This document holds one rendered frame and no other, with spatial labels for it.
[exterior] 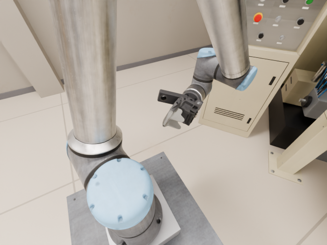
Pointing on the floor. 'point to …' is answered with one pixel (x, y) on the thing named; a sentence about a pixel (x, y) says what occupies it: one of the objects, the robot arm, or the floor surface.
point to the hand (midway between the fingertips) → (163, 122)
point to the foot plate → (297, 177)
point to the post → (305, 147)
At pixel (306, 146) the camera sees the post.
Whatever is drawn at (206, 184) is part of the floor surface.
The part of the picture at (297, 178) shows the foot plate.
